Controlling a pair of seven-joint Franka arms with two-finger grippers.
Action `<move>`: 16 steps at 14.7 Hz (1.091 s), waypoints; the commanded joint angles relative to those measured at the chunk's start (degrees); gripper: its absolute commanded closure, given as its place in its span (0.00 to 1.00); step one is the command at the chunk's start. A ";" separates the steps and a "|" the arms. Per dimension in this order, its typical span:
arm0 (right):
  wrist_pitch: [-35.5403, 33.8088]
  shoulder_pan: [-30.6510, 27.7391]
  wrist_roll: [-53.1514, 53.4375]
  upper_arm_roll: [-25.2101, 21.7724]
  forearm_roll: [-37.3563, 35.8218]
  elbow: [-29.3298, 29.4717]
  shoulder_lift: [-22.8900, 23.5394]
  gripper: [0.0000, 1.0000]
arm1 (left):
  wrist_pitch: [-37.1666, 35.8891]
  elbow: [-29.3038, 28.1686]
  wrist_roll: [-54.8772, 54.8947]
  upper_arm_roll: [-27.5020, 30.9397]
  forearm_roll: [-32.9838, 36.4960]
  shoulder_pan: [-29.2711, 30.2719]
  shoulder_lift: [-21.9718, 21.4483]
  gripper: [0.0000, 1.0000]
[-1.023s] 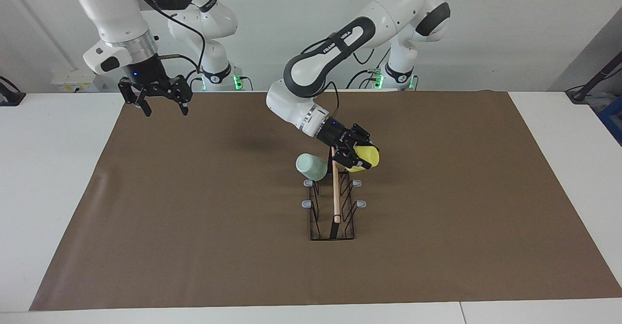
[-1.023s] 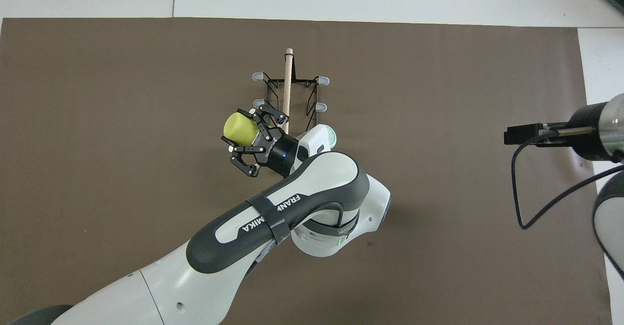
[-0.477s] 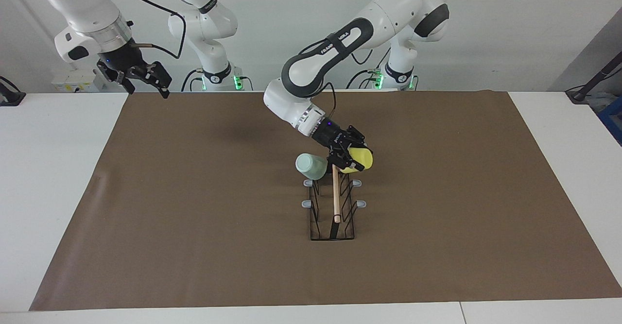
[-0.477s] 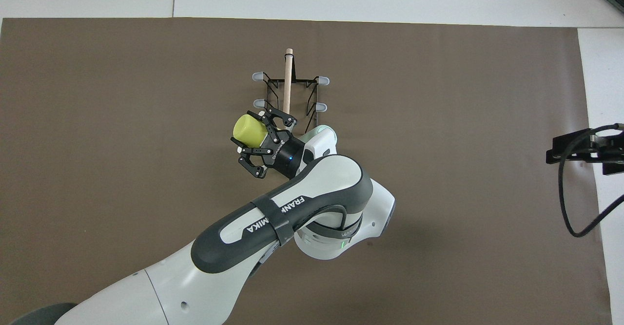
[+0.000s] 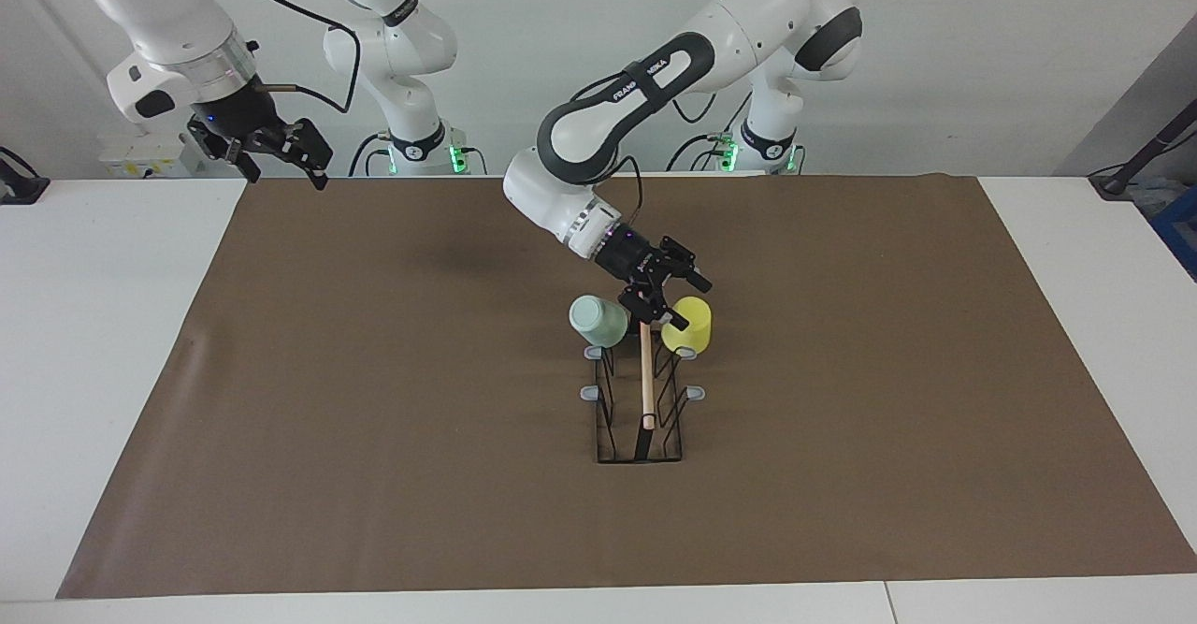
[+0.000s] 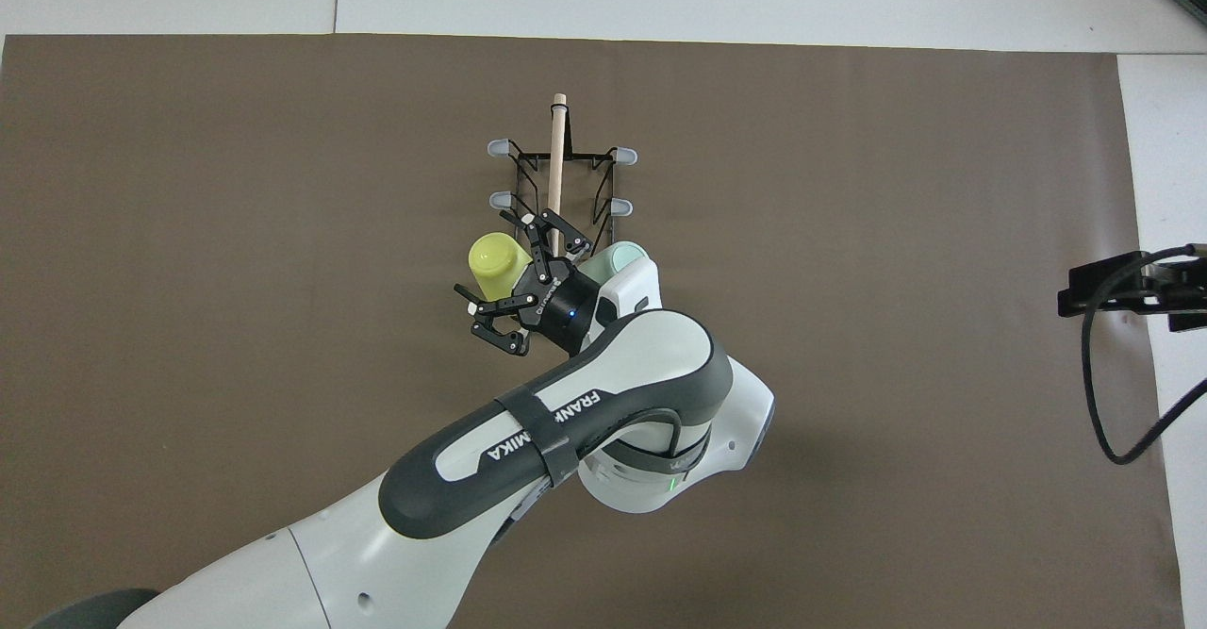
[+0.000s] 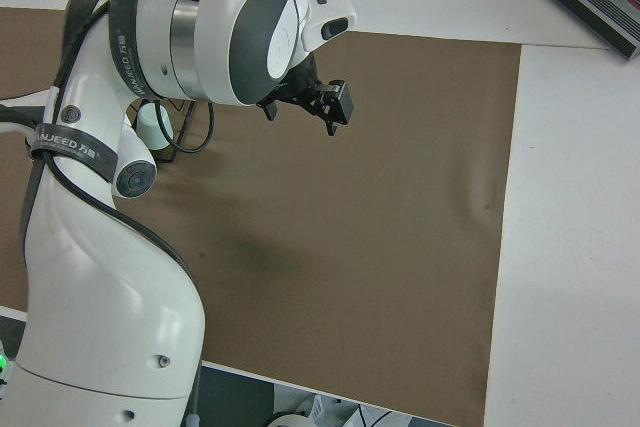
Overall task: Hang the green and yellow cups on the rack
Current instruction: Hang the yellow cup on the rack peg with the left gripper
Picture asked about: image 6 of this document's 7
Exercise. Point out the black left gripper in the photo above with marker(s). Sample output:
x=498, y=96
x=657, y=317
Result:
x=561, y=308

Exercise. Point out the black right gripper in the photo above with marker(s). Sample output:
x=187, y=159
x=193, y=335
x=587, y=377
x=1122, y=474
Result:
x=1183, y=294

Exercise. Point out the yellow plastic cup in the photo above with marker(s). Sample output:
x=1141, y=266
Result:
x=495, y=263

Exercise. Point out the pale green plastic cup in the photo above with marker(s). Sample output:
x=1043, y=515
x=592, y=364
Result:
x=618, y=254

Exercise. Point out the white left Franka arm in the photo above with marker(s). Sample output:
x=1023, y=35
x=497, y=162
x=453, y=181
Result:
x=622, y=365

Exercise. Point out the brown table mat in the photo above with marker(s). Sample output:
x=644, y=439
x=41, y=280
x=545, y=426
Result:
x=236, y=233

